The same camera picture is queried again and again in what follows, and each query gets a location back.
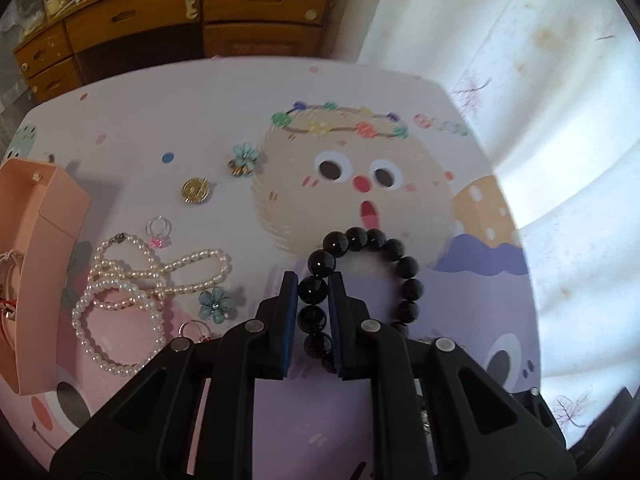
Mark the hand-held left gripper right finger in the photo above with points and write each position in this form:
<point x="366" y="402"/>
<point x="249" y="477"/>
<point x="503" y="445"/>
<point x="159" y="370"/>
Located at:
<point x="334" y="320"/>

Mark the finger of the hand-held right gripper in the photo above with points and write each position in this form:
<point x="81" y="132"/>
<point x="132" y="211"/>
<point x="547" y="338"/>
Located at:
<point x="539" y="406"/>

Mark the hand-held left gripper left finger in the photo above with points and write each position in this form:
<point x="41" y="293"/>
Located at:
<point x="287" y="320"/>

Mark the blue flower hair clip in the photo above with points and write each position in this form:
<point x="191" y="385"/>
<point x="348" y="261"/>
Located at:
<point x="215" y="305"/>

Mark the gold round brooch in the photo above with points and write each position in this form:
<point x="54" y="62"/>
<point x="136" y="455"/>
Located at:
<point x="195" y="191"/>

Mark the blue flower clip gold base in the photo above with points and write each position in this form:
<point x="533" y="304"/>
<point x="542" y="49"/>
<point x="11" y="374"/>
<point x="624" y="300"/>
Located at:
<point x="245" y="156"/>

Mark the pink plastic box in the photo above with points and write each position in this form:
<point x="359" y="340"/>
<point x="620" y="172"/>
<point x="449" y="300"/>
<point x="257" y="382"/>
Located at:
<point x="45" y="240"/>

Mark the white floral curtain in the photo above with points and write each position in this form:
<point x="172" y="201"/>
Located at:
<point x="550" y="85"/>

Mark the wooden desk with drawers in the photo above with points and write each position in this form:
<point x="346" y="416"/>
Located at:
<point x="150" y="10"/>

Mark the yellow mug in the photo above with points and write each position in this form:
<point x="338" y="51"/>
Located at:
<point x="57" y="4"/>

